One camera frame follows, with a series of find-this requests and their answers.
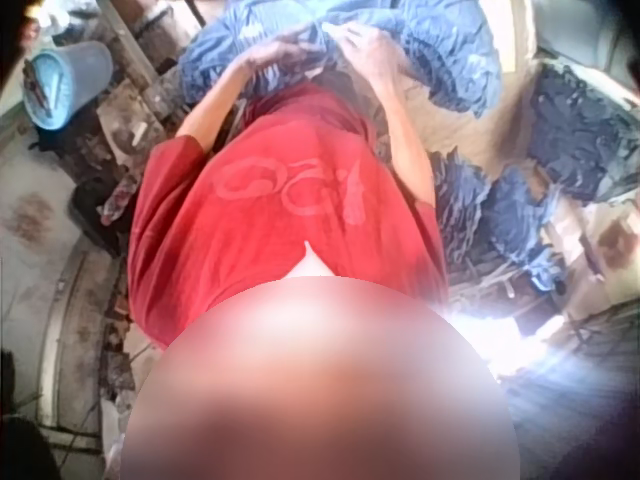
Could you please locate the black bag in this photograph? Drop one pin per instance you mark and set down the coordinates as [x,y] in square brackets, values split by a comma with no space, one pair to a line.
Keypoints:
[95,217]

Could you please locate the person's right hand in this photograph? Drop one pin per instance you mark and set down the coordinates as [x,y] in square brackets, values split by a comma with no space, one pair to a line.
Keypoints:
[372,55]

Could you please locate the heap of blue cloths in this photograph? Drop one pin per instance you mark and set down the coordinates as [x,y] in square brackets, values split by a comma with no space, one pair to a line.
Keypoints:
[505,215]

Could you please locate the large light blue cloth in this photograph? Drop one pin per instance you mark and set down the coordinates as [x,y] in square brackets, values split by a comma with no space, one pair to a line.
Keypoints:
[430,55]

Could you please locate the beige cloth sheet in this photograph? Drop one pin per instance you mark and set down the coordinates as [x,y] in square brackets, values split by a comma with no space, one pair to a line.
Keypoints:
[465,135]

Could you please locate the light blue plastic bucket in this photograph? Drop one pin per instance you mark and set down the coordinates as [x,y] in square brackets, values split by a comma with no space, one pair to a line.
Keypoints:
[70,82]

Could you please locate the person's left hand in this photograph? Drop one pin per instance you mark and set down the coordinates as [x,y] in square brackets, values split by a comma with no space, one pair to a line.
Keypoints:
[272,55]

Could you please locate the grey wooden plank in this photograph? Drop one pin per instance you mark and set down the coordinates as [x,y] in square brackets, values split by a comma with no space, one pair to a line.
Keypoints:
[132,55]

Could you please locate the stack of dark blue cloths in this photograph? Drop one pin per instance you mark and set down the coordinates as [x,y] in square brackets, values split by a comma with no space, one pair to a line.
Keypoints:
[585,130]

